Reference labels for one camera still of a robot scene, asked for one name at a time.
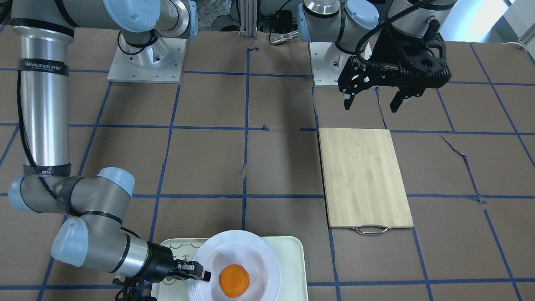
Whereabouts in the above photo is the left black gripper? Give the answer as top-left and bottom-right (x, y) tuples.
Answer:
(338, 25), (452, 113)

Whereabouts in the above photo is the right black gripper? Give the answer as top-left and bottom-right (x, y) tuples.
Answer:
(113, 240), (211, 301)

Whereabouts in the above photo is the orange fruit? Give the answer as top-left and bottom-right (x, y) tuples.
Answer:
(218, 264), (250, 298)

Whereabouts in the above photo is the white round plate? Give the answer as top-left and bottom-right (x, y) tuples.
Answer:
(188, 230), (281, 301)

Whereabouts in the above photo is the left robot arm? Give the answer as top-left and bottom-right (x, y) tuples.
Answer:
(298, 0), (456, 112)

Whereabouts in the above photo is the cream bear tray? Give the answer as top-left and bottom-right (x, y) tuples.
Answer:
(151, 230), (308, 301)

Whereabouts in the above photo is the bamboo cutting board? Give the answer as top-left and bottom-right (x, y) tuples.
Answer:
(318, 128), (413, 235)

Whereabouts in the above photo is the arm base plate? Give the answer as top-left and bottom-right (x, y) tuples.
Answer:
(309, 42), (349, 88)
(107, 37), (187, 84)

